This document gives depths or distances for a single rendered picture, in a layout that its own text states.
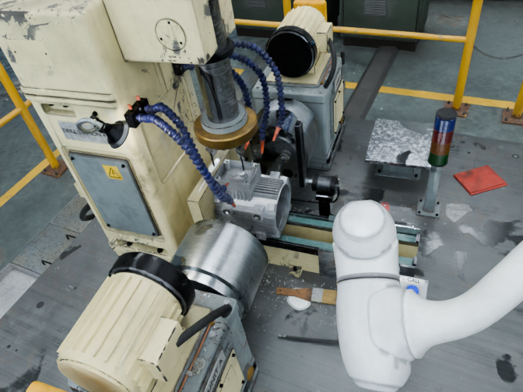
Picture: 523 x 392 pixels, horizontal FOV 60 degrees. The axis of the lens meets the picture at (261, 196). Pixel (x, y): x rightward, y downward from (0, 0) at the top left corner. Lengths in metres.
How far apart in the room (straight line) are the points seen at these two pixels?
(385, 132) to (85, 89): 1.16
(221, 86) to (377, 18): 3.28
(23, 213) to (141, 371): 2.74
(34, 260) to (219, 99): 1.56
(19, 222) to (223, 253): 2.46
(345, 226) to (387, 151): 1.10
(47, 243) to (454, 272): 1.90
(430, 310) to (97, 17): 0.89
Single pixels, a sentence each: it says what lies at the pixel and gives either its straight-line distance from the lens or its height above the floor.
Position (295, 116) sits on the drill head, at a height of 1.15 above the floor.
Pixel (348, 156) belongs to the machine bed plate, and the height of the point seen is 0.80.
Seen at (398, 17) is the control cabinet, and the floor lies 0.31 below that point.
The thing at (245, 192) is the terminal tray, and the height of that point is 1.11.
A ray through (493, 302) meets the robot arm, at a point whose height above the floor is 1.47.
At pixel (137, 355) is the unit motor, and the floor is 1.32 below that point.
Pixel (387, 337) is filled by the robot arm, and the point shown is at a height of 1.42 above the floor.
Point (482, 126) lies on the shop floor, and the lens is 3.56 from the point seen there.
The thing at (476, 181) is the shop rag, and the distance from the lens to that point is 1.87.
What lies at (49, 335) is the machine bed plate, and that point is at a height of 0.80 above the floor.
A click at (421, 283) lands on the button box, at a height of 1.08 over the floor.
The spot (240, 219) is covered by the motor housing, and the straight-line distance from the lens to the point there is 1.40.
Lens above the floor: 2.04
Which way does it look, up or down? 44 degrees down
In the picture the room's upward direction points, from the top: 10 degrees counter-clockwise
